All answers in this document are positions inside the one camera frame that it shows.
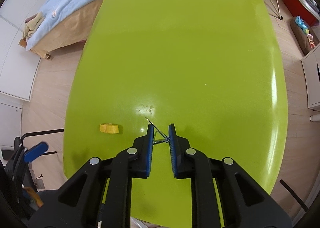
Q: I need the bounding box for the folded beige blanket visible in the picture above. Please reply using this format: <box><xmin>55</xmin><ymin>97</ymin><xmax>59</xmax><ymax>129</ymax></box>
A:
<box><xmin>22</xmin><ymin>12</ymin><xmax>45</xmax><ymax>40</ymax></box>

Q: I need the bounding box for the blue toy in pet bed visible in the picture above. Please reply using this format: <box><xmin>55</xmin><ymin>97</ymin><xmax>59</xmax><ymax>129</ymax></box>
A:
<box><xmin>295</xmin><ymin>16</ymin><xmax>310</xmax><ymax>35</ymax></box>

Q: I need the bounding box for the green coffee table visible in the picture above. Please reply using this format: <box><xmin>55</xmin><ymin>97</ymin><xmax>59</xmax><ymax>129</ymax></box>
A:
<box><xmin>62</xmin><ymin>0</ymin><xmax>289</xmax><ymax>225</ymax></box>

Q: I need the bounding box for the red storage box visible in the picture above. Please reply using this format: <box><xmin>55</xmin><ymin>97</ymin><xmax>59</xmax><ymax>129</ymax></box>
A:
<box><xmin>283</xmin><ymin>0</ymin><xmax>319</xmax><ymax>26</ymax></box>

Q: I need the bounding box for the black office chair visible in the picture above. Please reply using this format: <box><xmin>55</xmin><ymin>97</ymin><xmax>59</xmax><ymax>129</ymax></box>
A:
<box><xmin>13</xmin><ymin>128</ymin><xmax>65</xmax><ymax>191</ymax></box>

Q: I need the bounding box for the blue binder clip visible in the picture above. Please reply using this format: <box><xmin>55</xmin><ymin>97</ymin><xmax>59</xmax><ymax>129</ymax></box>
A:
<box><xmin>145</xmin><ymin>117</ymin><xmax>169</xmax><ymax>145</ymax></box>

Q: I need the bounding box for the white drawer cabinet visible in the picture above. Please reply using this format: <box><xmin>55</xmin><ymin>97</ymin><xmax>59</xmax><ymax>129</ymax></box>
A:
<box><xmin>301</xmin><ymin>44</ymin><xmax>320</xmax><ymax>111</ymax></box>

